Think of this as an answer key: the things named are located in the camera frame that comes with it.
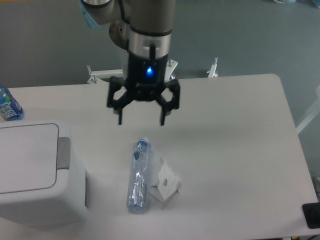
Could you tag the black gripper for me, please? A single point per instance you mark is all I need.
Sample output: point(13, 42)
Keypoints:
point(145, 79)

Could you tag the white trash can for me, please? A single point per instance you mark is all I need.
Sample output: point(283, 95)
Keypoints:
point(43, 181)

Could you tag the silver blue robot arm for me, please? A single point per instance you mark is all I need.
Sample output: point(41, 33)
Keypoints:
point(147, 40)

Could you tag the crumpled white paper carton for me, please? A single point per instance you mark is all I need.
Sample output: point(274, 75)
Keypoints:
point(164, 183)

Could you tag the crushed clear plastic bottle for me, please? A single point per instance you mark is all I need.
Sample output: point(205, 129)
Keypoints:
point(136, 200)

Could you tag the blue labelled water bottle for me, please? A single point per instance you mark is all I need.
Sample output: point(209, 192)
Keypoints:
point(10, 109)

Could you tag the black device at table edge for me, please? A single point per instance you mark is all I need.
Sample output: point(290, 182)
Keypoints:
point(311, 213)

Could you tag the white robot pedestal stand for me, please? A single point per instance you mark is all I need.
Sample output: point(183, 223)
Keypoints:
point(99, 75)

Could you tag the white frame bar right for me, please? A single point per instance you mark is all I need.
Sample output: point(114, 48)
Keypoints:
point(309, 114)

